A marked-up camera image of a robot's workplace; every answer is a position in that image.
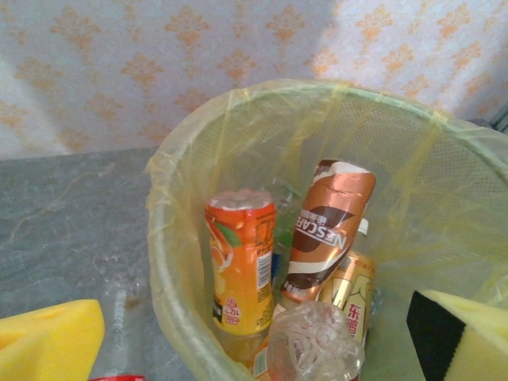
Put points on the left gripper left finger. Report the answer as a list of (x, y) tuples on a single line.
[(47, 341)]

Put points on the red label cola bottle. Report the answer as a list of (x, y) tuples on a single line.
[(119, 325)]

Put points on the green mesh waste bin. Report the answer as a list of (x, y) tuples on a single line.
[(397, 127)]

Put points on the purple blue label bottle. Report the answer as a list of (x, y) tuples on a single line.
[(276, 264)]

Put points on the gold can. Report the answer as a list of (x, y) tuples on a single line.
[(351, 293)]

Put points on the green plastic bottle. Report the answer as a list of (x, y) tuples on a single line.
[(283, 234)]

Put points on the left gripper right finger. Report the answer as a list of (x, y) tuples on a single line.
[(456, 337)]

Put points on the orange cap soda bottle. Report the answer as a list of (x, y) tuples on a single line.
[(317, 341)]

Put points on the brown coffee drink bottle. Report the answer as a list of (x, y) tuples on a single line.
[(325, 238)]

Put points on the orange juice bottle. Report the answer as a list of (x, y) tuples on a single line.
[(238, 270)]

